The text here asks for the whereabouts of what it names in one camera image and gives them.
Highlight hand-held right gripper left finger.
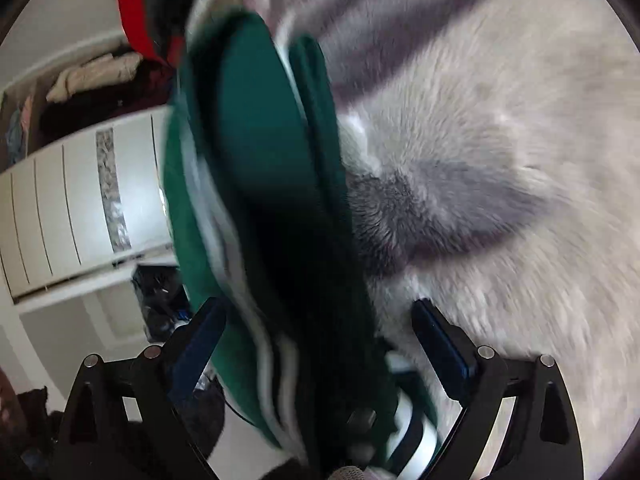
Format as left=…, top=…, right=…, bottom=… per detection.
left=49, top=296, right=228, bottom=480

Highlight green varsity jacket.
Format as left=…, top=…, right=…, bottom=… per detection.
left=162, top=7, right=441, bottom=476

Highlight beige folded clothes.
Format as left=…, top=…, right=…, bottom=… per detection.
left=46, top=52, right=145, bottom=104

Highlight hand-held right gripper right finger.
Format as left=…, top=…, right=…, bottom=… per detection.
left=411, top=298, right=587, bottom=480

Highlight pile of dark items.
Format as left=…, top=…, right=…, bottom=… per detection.
left=131, top=264, right=195, bottom=343

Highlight dark folded clothes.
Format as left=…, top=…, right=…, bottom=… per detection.
left=39, top=62, right=173, bottom=137

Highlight fuzzy fleece blanket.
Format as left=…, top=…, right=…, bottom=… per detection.
left=187, top=0, right=640, bottom=480

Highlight white wardrobe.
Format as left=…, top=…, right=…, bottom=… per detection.
left=0, top=30, right=181, bottom=311

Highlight red and black garment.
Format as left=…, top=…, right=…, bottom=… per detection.
left=111, top=0, right=183, bottom=68

